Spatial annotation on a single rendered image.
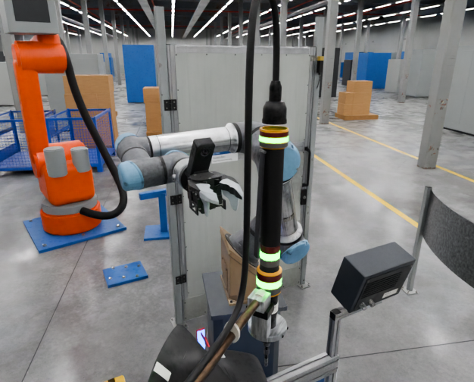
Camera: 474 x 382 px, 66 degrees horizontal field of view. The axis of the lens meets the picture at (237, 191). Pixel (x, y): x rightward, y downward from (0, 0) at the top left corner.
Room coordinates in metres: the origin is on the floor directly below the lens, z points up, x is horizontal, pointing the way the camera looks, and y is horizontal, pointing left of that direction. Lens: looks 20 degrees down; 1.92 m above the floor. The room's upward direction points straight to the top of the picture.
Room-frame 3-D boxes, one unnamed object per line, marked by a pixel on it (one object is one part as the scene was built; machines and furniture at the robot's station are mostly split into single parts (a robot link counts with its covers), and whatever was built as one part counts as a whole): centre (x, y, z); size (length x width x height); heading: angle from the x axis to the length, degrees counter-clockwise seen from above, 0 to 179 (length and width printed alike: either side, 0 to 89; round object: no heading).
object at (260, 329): (0.54, -0.05, 1.50); 0.09 x 0.07 x 0.10; 152
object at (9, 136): (6.71, 3.92, 0.49); 1.27 x 0.88 x 0.98; 9
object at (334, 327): (1.11, -0.36, 0.96); 0.03 x 0.03 x 0.20; 27
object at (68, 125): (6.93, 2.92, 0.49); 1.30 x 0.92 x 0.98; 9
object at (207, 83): (2.58, -0.07, 1.10); 1.21 x 0.06 x 2.20; 117
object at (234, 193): (0.73, 0.01, 1.64); 0.09 x 0.03 x 0.06; 38
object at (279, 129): (0.55, -0.06, 1.81); 0.04 x 0.04 x 0.03
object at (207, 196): (0.70, 0.06, 1.64); 0.09 x 0.03 x 0.06; 16
